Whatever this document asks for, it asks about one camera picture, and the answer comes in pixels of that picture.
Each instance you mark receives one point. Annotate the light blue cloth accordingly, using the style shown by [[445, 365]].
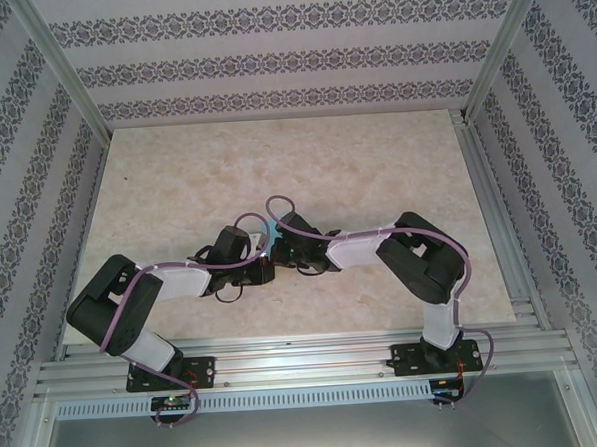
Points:
[[265, 232]]

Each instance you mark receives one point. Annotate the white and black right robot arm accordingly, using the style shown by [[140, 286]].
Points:
[[360, 250]]

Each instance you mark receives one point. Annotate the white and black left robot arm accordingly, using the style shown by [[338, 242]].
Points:
[[181, 282]]

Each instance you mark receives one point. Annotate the grey metal floor sheet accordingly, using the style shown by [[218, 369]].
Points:
[[310, 438]]

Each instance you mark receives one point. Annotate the long aluminium mounting rail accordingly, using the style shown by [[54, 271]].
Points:
[[295, 359]]

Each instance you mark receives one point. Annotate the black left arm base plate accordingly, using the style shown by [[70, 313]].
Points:
[[206, 371]]

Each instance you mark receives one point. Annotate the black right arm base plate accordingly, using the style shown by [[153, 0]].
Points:
[[403, 360]]

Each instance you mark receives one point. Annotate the aluminium side rail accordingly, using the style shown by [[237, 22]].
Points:
[[477, 154]]

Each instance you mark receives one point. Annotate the aluminium frame post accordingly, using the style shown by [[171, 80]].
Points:
[[65, 70], [501, 47]]

